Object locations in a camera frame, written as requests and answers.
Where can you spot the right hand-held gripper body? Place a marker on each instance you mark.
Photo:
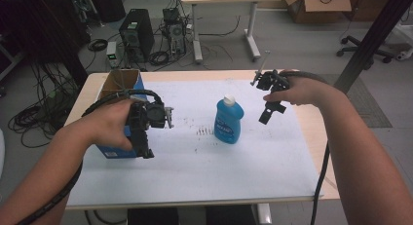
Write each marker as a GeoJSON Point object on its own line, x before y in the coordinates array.
{"type": "Point", "coordinates": [272, 82]}

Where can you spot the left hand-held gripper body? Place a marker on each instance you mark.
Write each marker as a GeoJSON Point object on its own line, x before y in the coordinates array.
{"type": "Point", "coordinates": [156, 116]}

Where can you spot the blue cardboard box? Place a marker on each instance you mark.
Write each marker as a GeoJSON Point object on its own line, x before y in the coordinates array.
{"type": "Point", "coordinates": [113, 152]}

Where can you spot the blue bottle with white cap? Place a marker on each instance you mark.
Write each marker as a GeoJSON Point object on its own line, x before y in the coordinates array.
{"type": "Point", "coordinates": [227, 121]}

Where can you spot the person's right hand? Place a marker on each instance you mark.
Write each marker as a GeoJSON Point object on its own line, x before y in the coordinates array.
{"type": "Point", "coordinates": [307, 90]}

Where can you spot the person's left hand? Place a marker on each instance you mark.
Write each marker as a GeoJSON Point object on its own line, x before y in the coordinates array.
{"type": "Point", "coordinates": [108, 126]}

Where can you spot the white table mat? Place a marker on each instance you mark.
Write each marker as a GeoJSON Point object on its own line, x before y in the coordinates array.
{"type": "Point", "coordinates": [195, 166]}

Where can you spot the small grey power supply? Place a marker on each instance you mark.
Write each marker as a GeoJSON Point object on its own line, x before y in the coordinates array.
{"type": "Point", "coordinates": [112, 53]}

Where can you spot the open grey computer case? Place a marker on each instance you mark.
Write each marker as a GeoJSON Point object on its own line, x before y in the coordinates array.
{"type": "Point", "coordinates": [175, 35]}

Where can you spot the black computer tower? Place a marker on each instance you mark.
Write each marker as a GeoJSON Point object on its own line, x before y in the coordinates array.
{"type": "Point", "coordinates": [138, 33]}

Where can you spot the brown cardboard box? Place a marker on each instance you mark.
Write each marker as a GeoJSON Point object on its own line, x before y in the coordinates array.
{"type": "Point", "coordinates": [319, 7]}

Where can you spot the grey floor mat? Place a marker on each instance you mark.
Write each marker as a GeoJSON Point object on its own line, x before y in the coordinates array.
{"type": "Point", "coordinates": [370, 108]}

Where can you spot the black office chair base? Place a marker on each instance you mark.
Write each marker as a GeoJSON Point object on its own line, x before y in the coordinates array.
{"type": "Point", "coordinates": [363, 50]}

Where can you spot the white table leg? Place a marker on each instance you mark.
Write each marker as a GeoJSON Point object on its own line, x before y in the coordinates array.
{"type": "Point", "coordinates": [264, 215]}

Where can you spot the white plastic object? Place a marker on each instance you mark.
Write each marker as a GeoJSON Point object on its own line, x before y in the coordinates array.
{"type": "Point", "coordinates": [405, 53]}

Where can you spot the dark curtain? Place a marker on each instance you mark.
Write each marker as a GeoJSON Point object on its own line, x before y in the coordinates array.
{"type": "Point", "coordinates": [35, 27]}

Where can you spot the black metal stand post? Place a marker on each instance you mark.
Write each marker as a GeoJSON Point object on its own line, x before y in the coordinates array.
{"type": "Point", "coordinates": [373, 40]}

